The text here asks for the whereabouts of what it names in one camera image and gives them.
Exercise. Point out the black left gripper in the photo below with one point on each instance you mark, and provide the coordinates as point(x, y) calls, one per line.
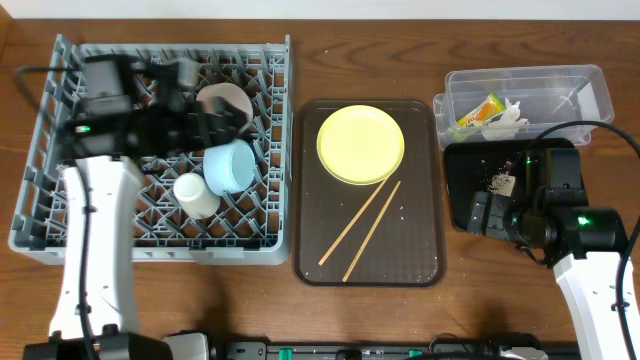
point(198, 126)

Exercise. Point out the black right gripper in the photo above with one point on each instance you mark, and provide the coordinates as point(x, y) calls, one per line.
point(489, 216)

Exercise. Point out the white pink-rimmed bowl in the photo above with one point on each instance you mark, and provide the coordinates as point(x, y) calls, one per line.
point(232, 94)

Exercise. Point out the light blue cup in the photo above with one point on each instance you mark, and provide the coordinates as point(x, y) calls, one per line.
point(229, 167)

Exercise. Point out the white cup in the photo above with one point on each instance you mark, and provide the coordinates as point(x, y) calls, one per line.
point(195, 197)

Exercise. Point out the wooden chopstick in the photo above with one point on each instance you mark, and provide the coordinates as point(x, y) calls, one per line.
point(370, 233)
point(352, 222)

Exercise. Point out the yellow plate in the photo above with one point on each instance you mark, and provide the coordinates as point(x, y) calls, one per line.
point(360, 145)

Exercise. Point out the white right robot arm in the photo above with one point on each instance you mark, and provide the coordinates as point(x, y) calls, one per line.
point(588, 250)

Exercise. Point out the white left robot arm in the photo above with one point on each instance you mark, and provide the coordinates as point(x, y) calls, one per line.
point(96, 316)

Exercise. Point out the pile of rice waste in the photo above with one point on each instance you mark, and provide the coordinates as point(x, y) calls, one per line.
point(498, 178)

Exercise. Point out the black waste tray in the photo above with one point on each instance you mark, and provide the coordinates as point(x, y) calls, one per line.
point(464, 165)

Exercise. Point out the grey plastic dishwasher rack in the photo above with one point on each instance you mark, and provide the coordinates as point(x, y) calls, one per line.
point(249, 227)

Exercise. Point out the clear plastic waste bin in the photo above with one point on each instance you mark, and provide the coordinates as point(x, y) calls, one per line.
point(548, 95)

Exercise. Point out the dark brown serving tray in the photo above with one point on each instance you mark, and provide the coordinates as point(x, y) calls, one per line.
point(407, 249)

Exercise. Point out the crumpled white tissue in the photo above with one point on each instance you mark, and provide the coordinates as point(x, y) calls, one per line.
point(506, 125)

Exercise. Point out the yellow orange snack wrapper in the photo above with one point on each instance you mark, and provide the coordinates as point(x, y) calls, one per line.
point(486, 110)

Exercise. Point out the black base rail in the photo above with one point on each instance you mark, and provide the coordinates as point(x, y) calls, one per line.
point(443, 346)

